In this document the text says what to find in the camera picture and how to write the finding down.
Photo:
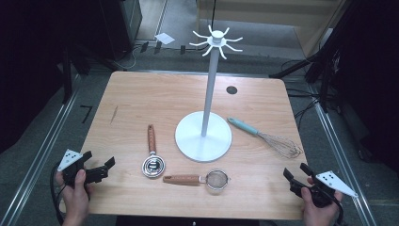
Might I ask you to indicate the white utensil rack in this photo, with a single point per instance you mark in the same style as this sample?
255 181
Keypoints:
204 141

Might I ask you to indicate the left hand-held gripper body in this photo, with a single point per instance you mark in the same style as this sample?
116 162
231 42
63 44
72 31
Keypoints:
69 160

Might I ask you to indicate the small black floor bracket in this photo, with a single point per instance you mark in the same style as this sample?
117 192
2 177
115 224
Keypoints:
157 47
183 49
144 47

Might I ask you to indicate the white paper sheet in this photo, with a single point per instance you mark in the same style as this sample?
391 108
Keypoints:
164 38

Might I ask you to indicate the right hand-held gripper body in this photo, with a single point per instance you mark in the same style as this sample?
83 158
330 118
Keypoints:
332 182

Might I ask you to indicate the metal floor rail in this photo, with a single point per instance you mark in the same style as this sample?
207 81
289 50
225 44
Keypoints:
37 163
338 157

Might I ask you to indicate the dark cabinet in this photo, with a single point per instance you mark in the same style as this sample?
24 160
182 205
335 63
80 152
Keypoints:
120 28

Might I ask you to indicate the person's right hand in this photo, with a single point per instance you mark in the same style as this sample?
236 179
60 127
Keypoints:
316 215

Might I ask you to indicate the black metal stand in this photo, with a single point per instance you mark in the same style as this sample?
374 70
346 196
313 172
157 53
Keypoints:
291 67

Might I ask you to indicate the person's left hand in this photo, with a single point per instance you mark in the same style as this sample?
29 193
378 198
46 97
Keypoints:
75 197

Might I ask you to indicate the dark curtain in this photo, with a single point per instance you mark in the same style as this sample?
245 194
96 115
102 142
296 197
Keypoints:
370 78
31 62

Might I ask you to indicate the light wooden cabinet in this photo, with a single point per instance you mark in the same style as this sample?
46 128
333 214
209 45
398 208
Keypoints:
266 15

